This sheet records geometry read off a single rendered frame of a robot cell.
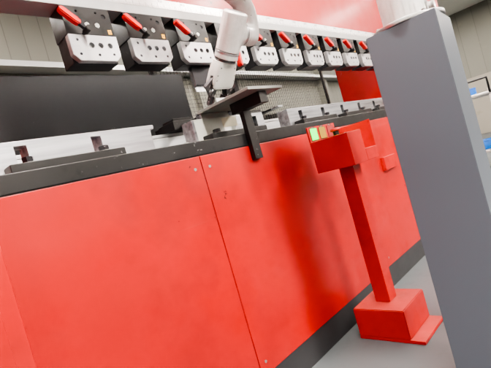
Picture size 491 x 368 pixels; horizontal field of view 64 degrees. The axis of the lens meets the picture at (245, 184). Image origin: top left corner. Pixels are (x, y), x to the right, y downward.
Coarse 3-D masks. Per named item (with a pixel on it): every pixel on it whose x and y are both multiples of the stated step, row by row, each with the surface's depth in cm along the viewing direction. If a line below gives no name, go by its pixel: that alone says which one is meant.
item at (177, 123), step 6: (174, 120) 160; (180, 120) 161; (186, 120) 163; (162, 126) 163; (168, 126) 160; (174, 126) 158; (180, 126) 160; (162, 132) 164; (168, 132) 161; (174, 132) 163
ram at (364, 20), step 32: (0, 0) 101; (32, 0) 105; (64, 0) 111; (96, 0) 119; (192, 0) 147; (256, 0) 175; (288, 0) 193; (320, 0) 216; (352, 0) 245; (320, 32) 210
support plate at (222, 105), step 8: (248, 88) 123; (256, 88) 126; (264, 88) 129; (272, 88) 133; (232, 96) 128; (240, 96) 131; (216, 104) 134; (224, 104) 137; (200, 112) 140; (208, 112) 144
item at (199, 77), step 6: (192, 66) 145; (198, 66) 147; (204, 66) 149; (192, 72) 145; (198, 72) 146; (204, 72) 148; (192, 78) 145; (198, 78) 146; (204, 78) 148; (192, 84) 146; (198, 84) 145; (204, 84) 147; (198, 90) 146; (204, 90) 148
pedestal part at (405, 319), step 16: (400, 288) 157; (368, 304) 150; (384, 304) 146; (400, 304) 142; (416, 304) 145; (368, 320) 147; (384, 320) 142; (400, 320) 138; (416, 320) 143; (432, 320) 147; (368, 336) 149; (384, 336) 144; (400, 336) 139; (416, 336) 139; (432, 336) 138
